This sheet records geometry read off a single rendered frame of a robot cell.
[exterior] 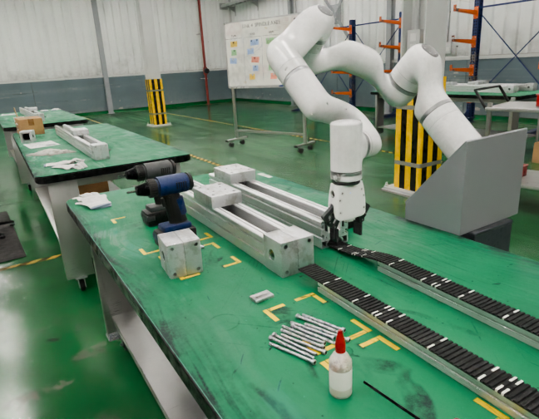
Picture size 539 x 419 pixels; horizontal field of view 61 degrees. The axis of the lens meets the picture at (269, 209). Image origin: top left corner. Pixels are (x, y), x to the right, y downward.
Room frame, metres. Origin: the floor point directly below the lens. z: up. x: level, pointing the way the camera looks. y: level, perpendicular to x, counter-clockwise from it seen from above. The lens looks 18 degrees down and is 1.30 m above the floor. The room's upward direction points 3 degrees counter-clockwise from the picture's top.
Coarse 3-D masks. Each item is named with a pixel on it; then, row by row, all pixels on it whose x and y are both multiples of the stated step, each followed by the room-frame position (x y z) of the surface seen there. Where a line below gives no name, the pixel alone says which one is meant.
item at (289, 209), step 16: (256, 192) 1.57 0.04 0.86; (272, 192) 1.60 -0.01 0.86; (256, 208) 1.55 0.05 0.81; (272, 208) 1.46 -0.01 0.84; (288, 208) 1.37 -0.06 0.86; (304, 208) 1.42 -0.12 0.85; (320, 208) 1.35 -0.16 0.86; (288, 224) 1.37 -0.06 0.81; (304, 224) 1.29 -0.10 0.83; (320, 224) 1.22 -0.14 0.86; (320, 240) 1.22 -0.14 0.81
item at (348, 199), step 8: (336, 184) 1.18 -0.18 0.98; (344, 184) 1.16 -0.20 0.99; (352, 184) 1.16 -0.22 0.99; (360, 184) 1.19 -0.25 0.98; (336, 192) 1.16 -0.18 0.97; (344, 192) 1.16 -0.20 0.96; (352, 192) 1.18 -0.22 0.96; (360, 192) 1.19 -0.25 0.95; (336, 200) 1.16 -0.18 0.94; (344, 200) 1.16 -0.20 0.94; (352, 200) 1.18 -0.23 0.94; (360, 200) 1.19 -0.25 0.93; (336, 208) 1.16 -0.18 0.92; (344, 208) 1.16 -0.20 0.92; (352, 208) 1.18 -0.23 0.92; (360, 208) 1.19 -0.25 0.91; (336, 216) 1.16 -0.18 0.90; (344, 216) 1.16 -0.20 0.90; (352, 216) 1.18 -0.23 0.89
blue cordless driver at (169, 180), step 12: (156, 180) 1.31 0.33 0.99; (168, 180) 1.32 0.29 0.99; (180, 180) 1.33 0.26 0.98; (192, 180) 1.36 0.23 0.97; (132, 192) 1.28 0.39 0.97; (144, 192) 1.28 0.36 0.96; (156, 192) 1.29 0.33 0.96; (168, 192) 1.31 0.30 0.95; (180, 192) 1.35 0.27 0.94; (168, 204) 1.32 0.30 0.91; (180, 204) 1.34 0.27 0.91; (168, 216) 1.33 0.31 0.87; (180, 216) 1.34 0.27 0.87; (168, 228) 1.30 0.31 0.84; (180, 228) 1.32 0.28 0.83; (192, 228) 1.34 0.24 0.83; (156, 240) 1.31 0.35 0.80
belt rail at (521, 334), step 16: (384, 272) 1.04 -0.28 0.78; (400, 272) 0.99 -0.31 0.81; (416, 288) 0.95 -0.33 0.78; (432, 288) 0.91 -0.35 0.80; (448, 304) 0.87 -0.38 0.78; (464, 304) 0.84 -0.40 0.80; (480, 320) 0.81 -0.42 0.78; (496, 320) 0.78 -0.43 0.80; (512, 336) 0.74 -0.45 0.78; (528, 336) 0.73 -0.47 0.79
